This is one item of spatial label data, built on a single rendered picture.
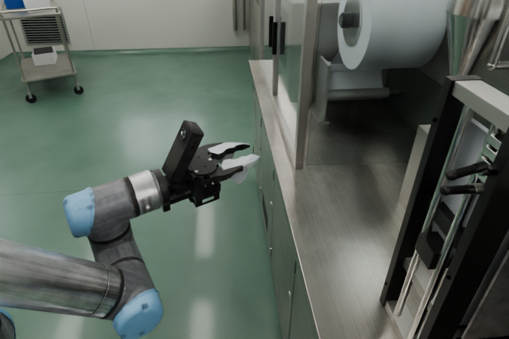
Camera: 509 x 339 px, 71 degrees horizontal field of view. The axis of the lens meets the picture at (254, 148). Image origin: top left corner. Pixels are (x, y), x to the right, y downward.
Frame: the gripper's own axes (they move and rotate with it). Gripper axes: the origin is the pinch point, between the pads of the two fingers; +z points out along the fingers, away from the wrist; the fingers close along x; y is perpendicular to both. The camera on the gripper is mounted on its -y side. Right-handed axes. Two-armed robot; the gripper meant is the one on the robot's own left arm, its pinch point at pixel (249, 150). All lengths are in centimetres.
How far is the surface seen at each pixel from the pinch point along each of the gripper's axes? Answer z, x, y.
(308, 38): 35.4, -27.2, -8.7
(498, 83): 79, 8, -2
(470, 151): 19.5, 30.8, -15.0
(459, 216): 15.1, 35.4, -7.5
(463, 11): 47, 7, -26
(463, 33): 48, 8, -21
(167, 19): 145, -463, 140
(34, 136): -55, -273, 163
